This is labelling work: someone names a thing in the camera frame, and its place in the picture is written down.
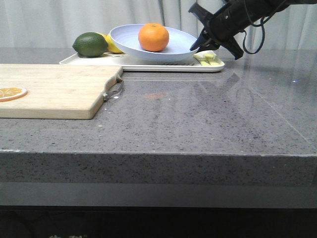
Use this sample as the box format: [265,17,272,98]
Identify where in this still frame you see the pale yellow food pieces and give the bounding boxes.
[194,53,220,66]

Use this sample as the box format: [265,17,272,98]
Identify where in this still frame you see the green lime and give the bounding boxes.
[72,32,108,58]

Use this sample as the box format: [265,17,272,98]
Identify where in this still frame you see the orange fruit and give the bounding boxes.
[138,23,169,52]

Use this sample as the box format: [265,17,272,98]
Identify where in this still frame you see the white tray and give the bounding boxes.
[59,51,225,72]

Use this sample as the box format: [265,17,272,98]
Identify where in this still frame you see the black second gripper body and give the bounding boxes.
[188,2,244,60]

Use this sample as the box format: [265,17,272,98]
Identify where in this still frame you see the grey cutting board strap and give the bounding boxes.
[102,75,125,102]

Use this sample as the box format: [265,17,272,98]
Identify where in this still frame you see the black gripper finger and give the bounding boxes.
[190,28,220,52]

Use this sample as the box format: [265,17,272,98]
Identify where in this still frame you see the black second robot arm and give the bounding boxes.
[189,0,316,60]

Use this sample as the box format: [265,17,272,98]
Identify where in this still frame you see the orange slice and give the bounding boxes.
[0,87,28,102]

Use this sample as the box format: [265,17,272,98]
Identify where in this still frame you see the wooden cutting board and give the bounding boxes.
[0,64,123,119]

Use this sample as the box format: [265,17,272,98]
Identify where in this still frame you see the light blue plate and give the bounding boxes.
[109,24,197,62]

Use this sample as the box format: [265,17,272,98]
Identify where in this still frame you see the yellow lemon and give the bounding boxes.
[106,34,123,54]

